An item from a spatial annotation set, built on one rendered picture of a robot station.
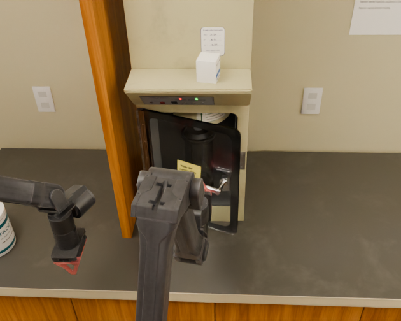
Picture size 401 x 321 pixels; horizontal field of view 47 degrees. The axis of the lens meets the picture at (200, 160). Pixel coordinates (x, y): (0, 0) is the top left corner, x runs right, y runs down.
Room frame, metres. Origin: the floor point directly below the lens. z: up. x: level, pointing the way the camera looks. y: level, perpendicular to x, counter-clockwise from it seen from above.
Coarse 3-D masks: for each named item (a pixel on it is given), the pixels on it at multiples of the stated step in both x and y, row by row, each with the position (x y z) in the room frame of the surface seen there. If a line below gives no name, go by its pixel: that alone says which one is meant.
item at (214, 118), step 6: (174, 114) 1.20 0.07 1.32; (180, 114) 1.18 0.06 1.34; (186, 114) 1.17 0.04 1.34; (192, 114) 1.16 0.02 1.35; (198, 114) 1.15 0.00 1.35; (204, 114) 1.15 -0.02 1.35; (210, 114) 1.16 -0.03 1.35; (216, 114) 1.16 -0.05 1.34; (222, 114) 1.17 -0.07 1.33; (228, 114) 1.19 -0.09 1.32; (204, 120) 1.15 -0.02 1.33; (210, 120) 1.15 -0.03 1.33; (216, 120) 1.15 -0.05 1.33; (222, 120) 1.16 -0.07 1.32
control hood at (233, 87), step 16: (128, 80) 1.07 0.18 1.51; (144, 80) 1.07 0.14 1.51; (160, 80) 1.07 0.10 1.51; (176, 80) 1.06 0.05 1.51; (192, 80) 1.06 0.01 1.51; (224, 80) 1.06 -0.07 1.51; (240, 80) 1.05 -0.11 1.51; (128, 96) 1.05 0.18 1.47; (192, 96) 1.04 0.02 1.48; (208, 96) 1.03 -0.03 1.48; (224, 96) 1.03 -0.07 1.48; (240, 96) 1.03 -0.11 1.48
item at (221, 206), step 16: (144, 112) 1.12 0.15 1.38; (160, 112) 1.11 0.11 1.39; (160, 128) 1.10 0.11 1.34; (176, 128) 1.08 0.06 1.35; (192, 128) 1.06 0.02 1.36; (208, 128) 1.04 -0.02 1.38; (224, 128) 1.02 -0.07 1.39; (160, 144) 1.10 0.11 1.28; (176, 144) 1.08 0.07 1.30; (192, 144) 1.06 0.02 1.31; (208, 144) 1.04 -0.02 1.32; (224, 144) 1.02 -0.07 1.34; (240, 144) 1.01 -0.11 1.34; (160, 160) 1.10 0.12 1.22; (176, 160) 1.08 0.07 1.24; (192, 160) 1.06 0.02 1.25; (208, 160) 1.04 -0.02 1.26; (224, 160) 1.02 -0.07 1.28; (208, 176) 1.04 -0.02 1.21; (224, 176) 1.02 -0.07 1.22; (224, 192) 1.02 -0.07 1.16; (224, 208) 1.02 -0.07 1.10; (208, 224) 1.04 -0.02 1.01; (224, 224) 1.02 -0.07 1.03
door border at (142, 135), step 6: (138, 114) 1.13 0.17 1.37; (138, 120) 1.13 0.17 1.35; (144, 120) 1.12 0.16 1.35; (144, 126) 1.12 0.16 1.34; (144, 132) 1.12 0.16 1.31; (144, 138) 1.12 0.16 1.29; (144, 144) 1.12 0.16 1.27; (144, 150) 1.12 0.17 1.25; (144, 156) 1.13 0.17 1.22; (144, 162) 1.13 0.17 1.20
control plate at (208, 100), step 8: (144, 96) 1.05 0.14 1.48; (152, 96) 1.04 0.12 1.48; (160, 96) 1.04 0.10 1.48; (168, 96) 1.04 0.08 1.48; (176, 96) 1.04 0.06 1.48; (184, 96) 1.04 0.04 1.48; (176, 104) 1.10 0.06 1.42; (184, 104) 1.10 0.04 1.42; (192, 104) 1.09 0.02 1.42; (200, 104) 1.09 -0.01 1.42; (208, 104) 1.09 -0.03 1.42
